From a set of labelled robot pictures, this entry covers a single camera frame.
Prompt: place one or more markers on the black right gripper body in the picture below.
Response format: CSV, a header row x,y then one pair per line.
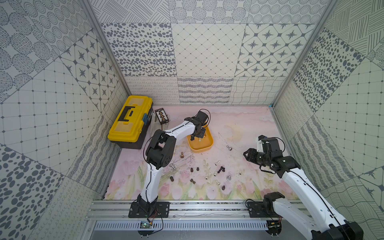
x,y
261,157

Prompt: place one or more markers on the yellow plastic storage tray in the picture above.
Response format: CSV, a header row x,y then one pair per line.
x,y
199,145

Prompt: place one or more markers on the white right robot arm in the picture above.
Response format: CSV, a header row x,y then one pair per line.
x,y
323,223

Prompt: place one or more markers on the black chess picture card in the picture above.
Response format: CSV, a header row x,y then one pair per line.
x,y
162,116

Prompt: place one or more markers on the yellow black toolbox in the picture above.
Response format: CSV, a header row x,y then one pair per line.
x,y
131,125

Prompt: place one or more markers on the black knight chess piece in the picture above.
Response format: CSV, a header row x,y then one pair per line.
x,y
222,169

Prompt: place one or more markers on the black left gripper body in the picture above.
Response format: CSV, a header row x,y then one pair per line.
x,y
199,132

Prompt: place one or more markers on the aluminium rail base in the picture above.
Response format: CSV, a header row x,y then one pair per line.
x,y
184,220

